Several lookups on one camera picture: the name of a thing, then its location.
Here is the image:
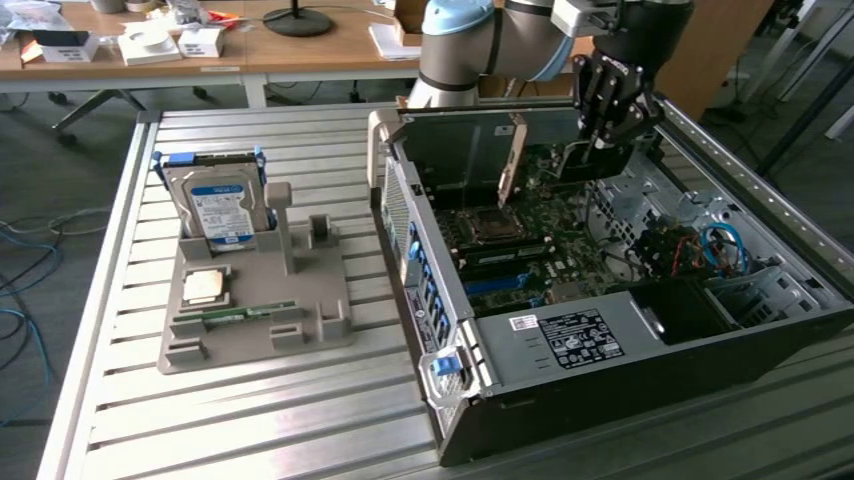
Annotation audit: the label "metal disk bay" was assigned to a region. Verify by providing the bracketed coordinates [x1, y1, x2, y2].
[704, 266, 824, 327]

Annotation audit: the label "white box with tape roll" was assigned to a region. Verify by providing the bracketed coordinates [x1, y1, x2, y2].
[118, 28, 185, 67]

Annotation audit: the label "graphics card with metal bracket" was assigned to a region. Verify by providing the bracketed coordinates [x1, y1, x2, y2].
[497, 112, 636, 210]

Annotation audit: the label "green RAM stick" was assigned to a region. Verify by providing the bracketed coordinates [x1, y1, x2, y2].
[174, 301, 301, 327]

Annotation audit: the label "blue wire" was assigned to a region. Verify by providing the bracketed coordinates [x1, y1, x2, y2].
[700, 222, 757, 277]

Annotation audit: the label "blue case latch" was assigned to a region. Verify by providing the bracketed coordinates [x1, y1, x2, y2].
[430, 351, 466, 377]

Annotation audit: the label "green motherboard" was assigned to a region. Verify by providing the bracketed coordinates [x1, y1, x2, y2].
[433, 149, 636, 319]

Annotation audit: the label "CPU socket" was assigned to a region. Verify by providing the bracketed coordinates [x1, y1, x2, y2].
[466, 207, 530, 245]

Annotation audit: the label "black open PC case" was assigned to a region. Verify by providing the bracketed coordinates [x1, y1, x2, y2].
[369, 92, 854, 469]

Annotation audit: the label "silver CPU chip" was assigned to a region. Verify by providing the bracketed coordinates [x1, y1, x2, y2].
[181, 270, 229, 305]

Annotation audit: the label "grey power supply unit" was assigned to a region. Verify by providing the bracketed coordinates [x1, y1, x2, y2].
[476, 292, 669, 390]

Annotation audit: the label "white floor cable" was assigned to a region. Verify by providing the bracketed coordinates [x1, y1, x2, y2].
[0, 207, 113, 237]

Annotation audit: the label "wooden cabinet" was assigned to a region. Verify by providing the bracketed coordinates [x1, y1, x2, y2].
[573, 0, 777, 121]

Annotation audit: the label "white cardboard box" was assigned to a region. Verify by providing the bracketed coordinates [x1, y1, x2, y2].
[177, 27, 226, 59]

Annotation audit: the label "wooden desk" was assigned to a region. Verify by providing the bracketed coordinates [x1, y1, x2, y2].
[0, 0, 250, 147]
[243, 0, 613, 109]

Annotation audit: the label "black RAM slot bank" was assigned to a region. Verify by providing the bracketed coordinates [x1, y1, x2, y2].
[455, 241, 557, 271]

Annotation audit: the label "metal drive cage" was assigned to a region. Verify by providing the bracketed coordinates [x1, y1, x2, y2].
[585, 149, 690, 262]

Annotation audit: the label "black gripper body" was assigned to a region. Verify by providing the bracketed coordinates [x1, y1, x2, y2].
[586, 0, 696, 97]

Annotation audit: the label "blue slot retention bar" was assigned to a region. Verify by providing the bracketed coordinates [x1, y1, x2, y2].
[403, 219, 453, 346]

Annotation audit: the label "white paper sheets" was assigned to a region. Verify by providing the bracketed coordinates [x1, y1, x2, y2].
[369, 22, 423, 62]

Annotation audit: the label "blue expansion slot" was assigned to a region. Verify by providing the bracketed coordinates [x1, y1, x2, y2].
[465, 274, 537, 297]

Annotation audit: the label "black lamp base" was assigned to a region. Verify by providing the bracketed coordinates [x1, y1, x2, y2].
[262, 0, 335, 38]

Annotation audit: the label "hard disk with blue bracket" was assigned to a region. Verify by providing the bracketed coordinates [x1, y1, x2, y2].
[151, 147, 273, 254]

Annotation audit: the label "brown cardboard box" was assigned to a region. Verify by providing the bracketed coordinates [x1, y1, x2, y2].
[393, 0, 430, 36]

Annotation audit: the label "red and black wire bundle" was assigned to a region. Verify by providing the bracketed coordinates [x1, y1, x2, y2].
[632, 224, 704, 280]

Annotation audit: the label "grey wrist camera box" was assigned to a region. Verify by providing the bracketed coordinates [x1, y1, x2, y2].
[550, 0, 617, 38]

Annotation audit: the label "grey parts rack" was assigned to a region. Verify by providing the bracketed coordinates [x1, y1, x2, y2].
[158, 182, 359, 376]

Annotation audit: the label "blue floor cable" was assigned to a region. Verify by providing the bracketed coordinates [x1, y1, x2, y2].
[0, 224, 63, 427]

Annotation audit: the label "black and white box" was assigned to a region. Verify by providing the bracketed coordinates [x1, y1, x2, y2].
[30, 29, 102, 64]

